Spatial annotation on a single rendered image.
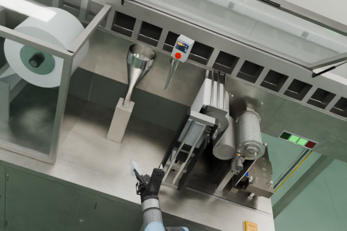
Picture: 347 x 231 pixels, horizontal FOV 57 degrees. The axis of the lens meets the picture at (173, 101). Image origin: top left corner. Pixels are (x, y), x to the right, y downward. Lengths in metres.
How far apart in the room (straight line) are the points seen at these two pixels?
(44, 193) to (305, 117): 1.59
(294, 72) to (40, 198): 1.59
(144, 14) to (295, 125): 1.14
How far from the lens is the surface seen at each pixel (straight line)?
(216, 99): 1.66
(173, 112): 2.07
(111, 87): 2.06
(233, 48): 1.80
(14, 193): 2.08
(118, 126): 1.87
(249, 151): 1.78
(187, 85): 1.93
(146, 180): 1.40
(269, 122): 2.11
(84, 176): 1.79
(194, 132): 1.59
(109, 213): 1.94
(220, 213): 1.91
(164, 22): 1.76
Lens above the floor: 2.35
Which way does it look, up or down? 37 degrees down
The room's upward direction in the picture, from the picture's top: 24 degrees clockwise
